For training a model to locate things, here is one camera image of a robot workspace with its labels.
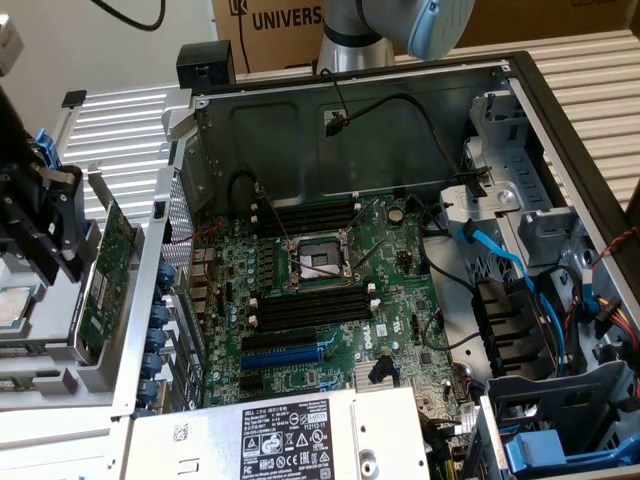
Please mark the grey plastic parts rack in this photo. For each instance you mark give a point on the grey plastic parts rack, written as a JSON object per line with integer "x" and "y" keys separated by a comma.
{"x": 100, "y": 380}

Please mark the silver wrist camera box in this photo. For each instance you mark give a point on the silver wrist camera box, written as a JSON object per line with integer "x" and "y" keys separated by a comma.
{"x": 10, "y": 45}

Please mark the silver chipset heatsink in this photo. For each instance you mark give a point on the silver chipset heatsink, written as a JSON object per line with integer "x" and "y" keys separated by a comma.
{"x": 361, "y": 375}

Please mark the green RAM stick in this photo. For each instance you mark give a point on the green RAM stick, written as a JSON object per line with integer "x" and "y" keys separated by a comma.
{"x": 12, "y": 384}
{"x": 25, "y": 349}

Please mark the metal socket cover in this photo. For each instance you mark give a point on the metal socket cover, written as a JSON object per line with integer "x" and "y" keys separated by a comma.
{"x": 377, "y": 215}

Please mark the grey metal disk bay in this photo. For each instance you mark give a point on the grey metal disk bay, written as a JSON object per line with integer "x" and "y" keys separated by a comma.
{"x": 520, "y": 170}

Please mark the green graphics card black fan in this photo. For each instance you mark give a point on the green graphics card black fan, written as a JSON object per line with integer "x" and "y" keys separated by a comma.
{"x": 107, "y": 280}

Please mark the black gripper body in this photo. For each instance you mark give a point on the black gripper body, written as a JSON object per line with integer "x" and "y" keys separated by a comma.
{"x": 15, "y": 200}

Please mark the printed cardboard box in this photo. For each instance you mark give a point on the printed cardboard box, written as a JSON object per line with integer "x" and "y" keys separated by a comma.
{"x": 280, "y": 45}

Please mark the CPU socket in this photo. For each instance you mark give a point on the CPU socket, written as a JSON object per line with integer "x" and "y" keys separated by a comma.
{"x": 320, "y": 262}

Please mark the round coin battery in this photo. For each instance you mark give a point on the round coin battery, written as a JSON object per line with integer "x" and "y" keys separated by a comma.
{"x": 396, "y": 215}

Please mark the blue grey plastic disk bay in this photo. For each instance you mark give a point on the blue grey plastic disk bay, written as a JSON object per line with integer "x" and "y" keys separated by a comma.
{"x": 575, "y": 395}

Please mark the black RAM slot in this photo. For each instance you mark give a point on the black RAM slot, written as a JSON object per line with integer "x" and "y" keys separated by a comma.
{"x": 310, "y": 203}
{"x": 310, "y": 227}
{"x": 315, "y": 320}
{"x": 315, "y": 296}
{"x": 315, "y": 312}
{"x": 310, "y": 211}
{"x": 315, "y": 304}
{"x": 310, "y": 219}

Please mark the silver CPU chip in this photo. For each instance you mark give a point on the silver CPU chip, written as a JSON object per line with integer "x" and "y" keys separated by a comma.
{"x": 12, "y": 310}

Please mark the green Dell motherboard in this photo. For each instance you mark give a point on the green Dell motherboard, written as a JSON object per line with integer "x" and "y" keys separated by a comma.
{"x": 400, "y": 300}

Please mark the plain brown cardboard box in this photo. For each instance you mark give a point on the plain brown cardboard box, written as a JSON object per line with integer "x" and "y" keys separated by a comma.
{"x": 550, "y": 20}

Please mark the silver power supply unit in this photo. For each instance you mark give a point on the silver power supply unit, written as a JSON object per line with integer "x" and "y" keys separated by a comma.
{"x": 210, "y": 440}

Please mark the silver metal drive bracket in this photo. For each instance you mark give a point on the silver metal drive bracket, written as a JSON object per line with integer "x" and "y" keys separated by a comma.
{"x": 480, "y": 205}

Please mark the black plug over heatsink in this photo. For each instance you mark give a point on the black plug over heatsink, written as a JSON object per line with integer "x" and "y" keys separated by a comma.
{"x": 381, "y": 370}

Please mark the long black expansion slot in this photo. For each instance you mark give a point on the long black expansion slot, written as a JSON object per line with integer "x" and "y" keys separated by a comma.
{"x": 280, "y": 341}

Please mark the thin metal locking lever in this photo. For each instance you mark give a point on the thin metal locking lever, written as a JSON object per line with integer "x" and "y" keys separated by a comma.
{"x": 375, "y": 249}
{"x": 275, "y": 217}

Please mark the blue card retainer clip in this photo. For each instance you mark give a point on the blue card retainer clip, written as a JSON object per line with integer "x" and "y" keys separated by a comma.
{"x": 153, "y": 365}
{"x": 160, "y": 313}
{"x": 150, "y": 393}
{"x": 166, "y": 276}
{"x": 157, "y": 339}

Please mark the black plastic block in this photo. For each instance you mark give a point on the black plastic block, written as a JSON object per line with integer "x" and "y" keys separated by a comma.
{"x": 205, "y": 62}

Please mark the black plastic air shroud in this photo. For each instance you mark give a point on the black plastic air shroud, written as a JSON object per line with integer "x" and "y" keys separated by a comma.
{"x": 505, "y": 325}

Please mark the short black expansion slot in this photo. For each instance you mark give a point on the short black expansion slot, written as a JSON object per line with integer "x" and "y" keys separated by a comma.
{"x": 251, "y": 383}

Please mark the open grey PC case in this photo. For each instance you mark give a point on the open grey PC case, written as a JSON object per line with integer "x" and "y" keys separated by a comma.
{"x": 380, "y": 150}

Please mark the small black case latch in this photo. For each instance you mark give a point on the small black case latch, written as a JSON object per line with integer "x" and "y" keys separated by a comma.
{"x": 159, "y": 209}

